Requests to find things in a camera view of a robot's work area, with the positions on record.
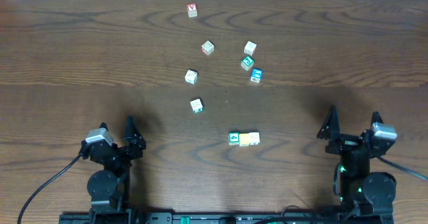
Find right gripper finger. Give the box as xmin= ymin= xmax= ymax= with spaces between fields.
xmin=316 ymin=105 xmax=340 ymax=140
xmin=370 ymin=112 xmax=383 ymax=124

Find wooden block teal side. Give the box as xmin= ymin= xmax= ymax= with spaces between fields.
xmin=249 ymin=132 xmax=260 ymax=145

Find yellow wooden block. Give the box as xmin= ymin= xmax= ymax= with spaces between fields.
xmin=239 ymin=133 xmax=251 ymax=146

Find green number 4 block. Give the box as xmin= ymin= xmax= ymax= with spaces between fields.
xmin=228 ymin=132 xmax=240 ymax=146

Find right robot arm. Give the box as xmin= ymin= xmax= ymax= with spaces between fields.
xmin=317 ymin=106 xmax=397 ymax=218

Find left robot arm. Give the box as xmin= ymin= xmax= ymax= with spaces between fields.
xmin=79 ymin=116 xmax=146 ymax=213

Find wooden block green side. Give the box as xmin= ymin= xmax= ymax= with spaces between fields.
xmin=190 ymin=98 xmax=203 ymax=114

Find wooden block patterned top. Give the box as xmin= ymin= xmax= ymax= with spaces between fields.
xmin=185 ymin=70 xmax=198 ymax=84

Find blue letter block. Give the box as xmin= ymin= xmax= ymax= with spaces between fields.
xmin=250 ymin=68 xmax=263 ymax=83

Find green J letter block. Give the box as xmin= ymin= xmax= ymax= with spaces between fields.
xmin=241 ymin=55 xmax=255 ymax=71

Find plain wooden block upper right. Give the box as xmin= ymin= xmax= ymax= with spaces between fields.
xmin=244 ymin=41 xmax=257 ymax=56

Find wooden block red side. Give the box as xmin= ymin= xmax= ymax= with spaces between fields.
xmin=201 ymin=40 xmax=215 ymax=55

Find red V letter block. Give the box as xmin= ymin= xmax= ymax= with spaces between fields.
xmin=187 ymin=3 xmax=198 ymax=18

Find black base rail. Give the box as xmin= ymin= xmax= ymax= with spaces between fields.
xmin=58 ymin=211 xmax=395 ymax=224

